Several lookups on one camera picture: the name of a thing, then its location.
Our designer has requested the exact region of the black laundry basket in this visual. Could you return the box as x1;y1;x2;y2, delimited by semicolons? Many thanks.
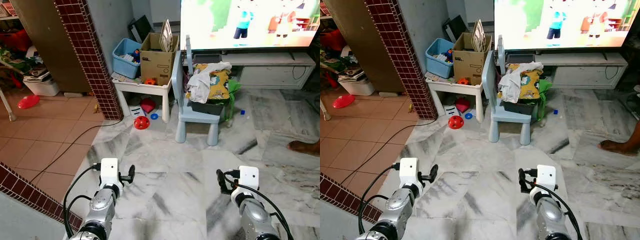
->
189;97;227;117
501;98;538;116

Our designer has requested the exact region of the large flat television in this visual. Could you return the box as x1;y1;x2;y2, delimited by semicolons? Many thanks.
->
494;0;640;51
180;0;321;51

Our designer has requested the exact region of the brown wooden cabinet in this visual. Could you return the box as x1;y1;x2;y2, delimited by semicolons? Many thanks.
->
324;0;407;94
10;0;93;94

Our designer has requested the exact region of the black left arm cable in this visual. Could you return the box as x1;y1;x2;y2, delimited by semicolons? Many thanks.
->
63;162;102;238
357;162;401;238

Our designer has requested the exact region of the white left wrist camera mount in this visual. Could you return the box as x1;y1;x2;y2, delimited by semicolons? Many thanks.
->
398;157;420;188
100;158;121;187

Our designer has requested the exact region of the grey television console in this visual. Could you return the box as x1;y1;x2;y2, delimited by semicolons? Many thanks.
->
500;50;629;91
182;50;317;91

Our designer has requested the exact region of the green cloth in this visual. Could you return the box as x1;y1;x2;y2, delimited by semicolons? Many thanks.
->
536;79;553;122
226;79;242;122

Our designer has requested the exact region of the red plastic dish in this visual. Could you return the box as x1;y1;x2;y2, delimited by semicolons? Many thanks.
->
17;94;41;110
332;94;356;109

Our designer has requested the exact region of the white crumpled cloth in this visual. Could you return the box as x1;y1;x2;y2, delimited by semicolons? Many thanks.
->
187;62;233;104
498;62;544;104

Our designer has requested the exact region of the black flat panel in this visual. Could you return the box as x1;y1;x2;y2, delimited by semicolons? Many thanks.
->
128;15;157;44
442;15;470;42

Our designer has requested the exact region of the red bag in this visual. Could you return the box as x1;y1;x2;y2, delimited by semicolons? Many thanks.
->
0;28;32;53
320;28;346;53

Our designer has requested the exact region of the person's bare foot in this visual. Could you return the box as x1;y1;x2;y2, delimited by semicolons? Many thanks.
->
287;140;321;157
598;139;640;157

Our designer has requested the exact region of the blue plastic bin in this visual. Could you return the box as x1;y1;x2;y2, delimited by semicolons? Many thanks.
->
425;38;457;80
112;38;144;80

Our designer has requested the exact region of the brown cardboard box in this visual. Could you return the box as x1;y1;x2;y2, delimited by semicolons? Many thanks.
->
140;32;180;87
452;32;493;86

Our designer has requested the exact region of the pale picture frame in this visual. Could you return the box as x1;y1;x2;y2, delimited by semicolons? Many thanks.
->
471;19;487;53
159;19;174;53

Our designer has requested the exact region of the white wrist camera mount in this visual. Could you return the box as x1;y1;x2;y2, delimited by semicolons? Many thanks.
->
536;165;557;192
398;157;420;188
100;158;121;187
238;165;260;191

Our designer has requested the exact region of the yellow patterned cloth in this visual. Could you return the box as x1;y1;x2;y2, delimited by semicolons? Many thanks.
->
520;65;543;101
194;63;232;101

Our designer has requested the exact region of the small white plastic table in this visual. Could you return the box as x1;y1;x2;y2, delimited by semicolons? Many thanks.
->
425;74;486;124
111;71;173;124

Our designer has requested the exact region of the pale blue child chair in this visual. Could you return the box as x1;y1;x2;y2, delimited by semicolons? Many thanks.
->
482;35;536;146
171;35;224;147

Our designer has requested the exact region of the stack of newspapers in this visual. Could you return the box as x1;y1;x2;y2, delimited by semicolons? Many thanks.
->
337;67;366;82
22;67;51;83

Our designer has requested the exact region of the black floor cable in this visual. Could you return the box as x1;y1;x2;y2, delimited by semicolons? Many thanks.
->
29;119;123;183
340;119;436;186

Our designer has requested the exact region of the white storage box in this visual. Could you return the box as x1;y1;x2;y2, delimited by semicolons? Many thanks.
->
22;75;61;97
337;75;376;97

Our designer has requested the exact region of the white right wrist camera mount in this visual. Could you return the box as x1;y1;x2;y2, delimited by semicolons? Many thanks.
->
536;165;557;192
238;165;260;191

